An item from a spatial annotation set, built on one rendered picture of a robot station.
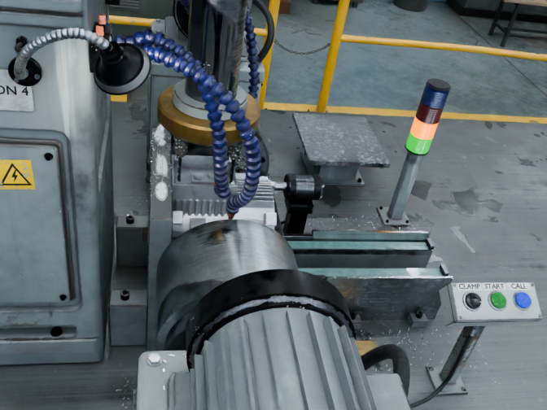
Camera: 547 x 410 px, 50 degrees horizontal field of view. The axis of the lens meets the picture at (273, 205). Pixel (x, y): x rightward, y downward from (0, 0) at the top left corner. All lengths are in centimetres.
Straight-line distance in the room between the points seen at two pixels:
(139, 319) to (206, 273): 33
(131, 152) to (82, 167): 89
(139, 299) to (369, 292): 49
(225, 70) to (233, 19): 8
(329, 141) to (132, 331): 84
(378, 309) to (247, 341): 83
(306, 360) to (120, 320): 69
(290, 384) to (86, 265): 58
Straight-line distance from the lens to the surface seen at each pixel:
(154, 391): 75
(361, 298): 132
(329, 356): 57
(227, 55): 97
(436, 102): 149
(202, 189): 109
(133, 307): 117
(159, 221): 100
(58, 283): 106
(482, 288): 114
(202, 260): 92
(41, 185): 93
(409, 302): 137
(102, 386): 120
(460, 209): 184
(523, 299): 117
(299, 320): 58
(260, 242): 95
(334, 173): 177
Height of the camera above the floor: 178
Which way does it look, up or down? 37 degrees down
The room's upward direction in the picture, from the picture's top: 10 degrees clockwise
